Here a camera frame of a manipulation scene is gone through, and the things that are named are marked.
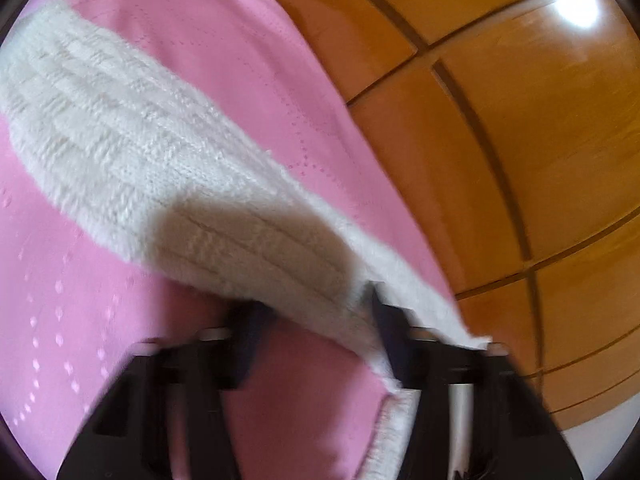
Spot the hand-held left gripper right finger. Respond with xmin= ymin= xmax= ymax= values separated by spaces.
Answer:
xmin=371 ymin=285 xmax=585 ymax=480

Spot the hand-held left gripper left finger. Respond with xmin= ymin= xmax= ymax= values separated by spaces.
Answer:
xmin=56 ymin=303 xmax=275 ymax=480

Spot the wooden panelled headboard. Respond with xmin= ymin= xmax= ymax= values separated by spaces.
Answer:
xmin=180 ymin=0 xmax=640 ymax=431

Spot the white knit sweater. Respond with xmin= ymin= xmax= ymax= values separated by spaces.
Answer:
xmin=0 ymin=0 xmax=493 ymax=480

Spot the pink bed sheet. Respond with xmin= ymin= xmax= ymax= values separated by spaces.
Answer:
xmin=0 ymin=0 xmax=463 ymax=480

